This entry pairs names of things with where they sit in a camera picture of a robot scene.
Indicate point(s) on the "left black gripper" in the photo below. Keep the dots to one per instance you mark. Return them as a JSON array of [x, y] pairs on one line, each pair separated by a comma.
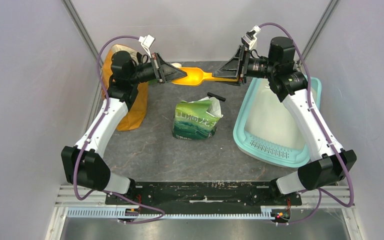
[[166, 72]]

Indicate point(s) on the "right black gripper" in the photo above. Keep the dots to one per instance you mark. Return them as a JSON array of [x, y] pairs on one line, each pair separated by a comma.
[[238, 65]]

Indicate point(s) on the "yellow plastic scoop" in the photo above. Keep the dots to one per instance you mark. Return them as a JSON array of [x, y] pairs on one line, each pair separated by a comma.
[[196, 76]]

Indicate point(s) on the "black bag clip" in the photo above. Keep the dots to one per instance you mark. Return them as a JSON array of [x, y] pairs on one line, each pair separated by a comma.
[[218, 97]]

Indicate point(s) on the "green litter bag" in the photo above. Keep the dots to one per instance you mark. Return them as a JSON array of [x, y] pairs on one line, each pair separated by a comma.
[[196, 120]]

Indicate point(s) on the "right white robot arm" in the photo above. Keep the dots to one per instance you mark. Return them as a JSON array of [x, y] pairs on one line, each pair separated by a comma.
[[329, 161]]

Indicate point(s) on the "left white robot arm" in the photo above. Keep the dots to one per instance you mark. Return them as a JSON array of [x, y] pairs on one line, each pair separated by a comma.
[[83, 163]]

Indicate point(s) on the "teal litter box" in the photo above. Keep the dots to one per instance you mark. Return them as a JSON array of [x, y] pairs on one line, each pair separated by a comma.
[[265, 129]]

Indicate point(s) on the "white oval toy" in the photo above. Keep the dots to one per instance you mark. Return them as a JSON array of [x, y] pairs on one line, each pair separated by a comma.
[[176, 64]]

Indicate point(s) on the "brown paper grocery bag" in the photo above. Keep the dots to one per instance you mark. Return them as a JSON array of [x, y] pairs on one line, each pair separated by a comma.
[[137, 113]]

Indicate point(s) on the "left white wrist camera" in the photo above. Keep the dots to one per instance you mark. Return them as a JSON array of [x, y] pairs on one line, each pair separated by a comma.
[[146, 43]]

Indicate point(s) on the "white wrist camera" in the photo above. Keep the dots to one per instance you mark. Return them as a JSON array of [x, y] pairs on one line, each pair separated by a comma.
[[249, 39], [146, 43]]

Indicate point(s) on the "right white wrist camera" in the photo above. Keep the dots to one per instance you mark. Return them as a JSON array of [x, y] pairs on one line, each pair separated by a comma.
[[249, 39]]

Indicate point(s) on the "aluminium frame post right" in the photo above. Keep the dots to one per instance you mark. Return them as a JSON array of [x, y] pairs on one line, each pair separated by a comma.
[[322, 23]]

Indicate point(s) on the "aluminium frame post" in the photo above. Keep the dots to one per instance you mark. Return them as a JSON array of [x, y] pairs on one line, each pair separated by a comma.
[[81, 28], [322, 23]]

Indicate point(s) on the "aluminium frame post left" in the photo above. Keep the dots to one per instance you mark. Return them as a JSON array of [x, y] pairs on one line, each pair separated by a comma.
[[81, 28]]

